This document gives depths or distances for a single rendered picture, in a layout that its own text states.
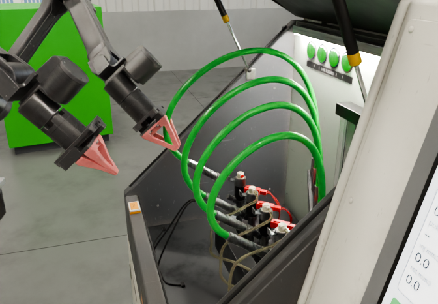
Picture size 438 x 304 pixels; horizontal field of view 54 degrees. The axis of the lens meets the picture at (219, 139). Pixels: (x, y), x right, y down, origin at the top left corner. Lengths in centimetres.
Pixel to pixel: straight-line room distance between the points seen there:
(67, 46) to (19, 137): 95
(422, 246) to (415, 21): 29
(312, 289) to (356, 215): 17
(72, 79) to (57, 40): 340
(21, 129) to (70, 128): 353
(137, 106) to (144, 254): 37
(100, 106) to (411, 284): 394
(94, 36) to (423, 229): 84
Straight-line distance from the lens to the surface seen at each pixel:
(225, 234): 80
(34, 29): 136
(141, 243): 113
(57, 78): 78
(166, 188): 136
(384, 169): 63
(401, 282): 60
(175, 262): 125
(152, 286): 100
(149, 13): 743
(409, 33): 64
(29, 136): 435
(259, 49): 96
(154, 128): 93
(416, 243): 58
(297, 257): 76
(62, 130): 81
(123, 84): 94
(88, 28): 114
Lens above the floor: 158
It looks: 21 degrees down
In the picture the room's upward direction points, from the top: straight up
